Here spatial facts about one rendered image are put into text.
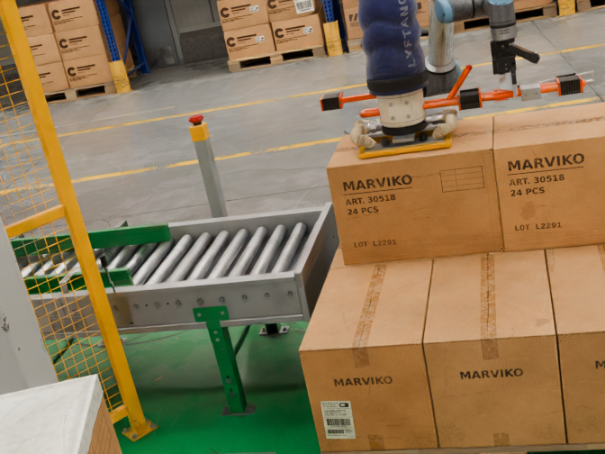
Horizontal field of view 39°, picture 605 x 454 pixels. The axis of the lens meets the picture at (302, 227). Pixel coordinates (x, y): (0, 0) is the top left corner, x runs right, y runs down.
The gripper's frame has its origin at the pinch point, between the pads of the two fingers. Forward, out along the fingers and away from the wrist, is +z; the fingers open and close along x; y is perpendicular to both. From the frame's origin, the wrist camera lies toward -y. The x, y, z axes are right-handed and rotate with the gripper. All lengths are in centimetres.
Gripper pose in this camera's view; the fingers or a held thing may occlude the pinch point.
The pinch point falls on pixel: (516, 92)
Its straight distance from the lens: 321.1
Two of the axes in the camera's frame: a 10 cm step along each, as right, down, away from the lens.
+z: 1.9, 9.1, 3.7
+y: -9.6, 1.0, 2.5
